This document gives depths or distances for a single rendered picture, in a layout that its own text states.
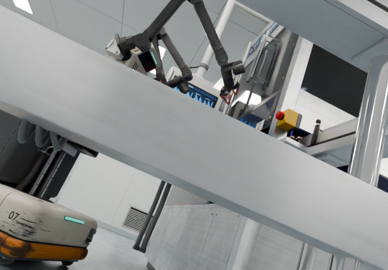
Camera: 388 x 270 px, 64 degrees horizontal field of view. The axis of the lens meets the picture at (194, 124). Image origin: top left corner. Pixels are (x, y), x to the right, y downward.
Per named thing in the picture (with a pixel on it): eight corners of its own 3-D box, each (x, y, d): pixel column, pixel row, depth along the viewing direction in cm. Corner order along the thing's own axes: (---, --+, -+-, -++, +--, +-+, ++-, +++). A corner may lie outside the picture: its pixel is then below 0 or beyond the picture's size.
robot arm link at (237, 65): (218, 60, 175) (219, 56, 166) (237, 53, 175) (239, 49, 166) (224, 79, 174) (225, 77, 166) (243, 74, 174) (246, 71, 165)
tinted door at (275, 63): (248, 112, 196) (273, 41, 216) (284, 88, 156) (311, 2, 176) (247, 112, 196) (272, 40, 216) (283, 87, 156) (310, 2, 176)
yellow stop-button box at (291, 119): (289, 132, 141) (293, 119, 143) (298, 128, 134) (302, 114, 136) (275, 125, 139) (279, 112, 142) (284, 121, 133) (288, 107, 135)
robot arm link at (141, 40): (184, -14, 178) (183, -23, 168) (202, 0, 177) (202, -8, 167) (135, 46, 177) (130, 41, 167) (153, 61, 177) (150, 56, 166)
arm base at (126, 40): (122, 47, 180) (114, 33, 169) (135, 42, 180) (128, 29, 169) (125, 59, 176) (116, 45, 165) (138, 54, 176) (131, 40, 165)
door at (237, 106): (222, 130, 240) (245, 68, 260) (247, 113, 196) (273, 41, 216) (221, 130, 240) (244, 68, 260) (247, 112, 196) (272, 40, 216)
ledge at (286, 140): (296, 159, 140) (297, 155, 140) (314, 154, 127) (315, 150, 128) (269, 146, 138) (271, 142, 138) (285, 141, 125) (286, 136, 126)
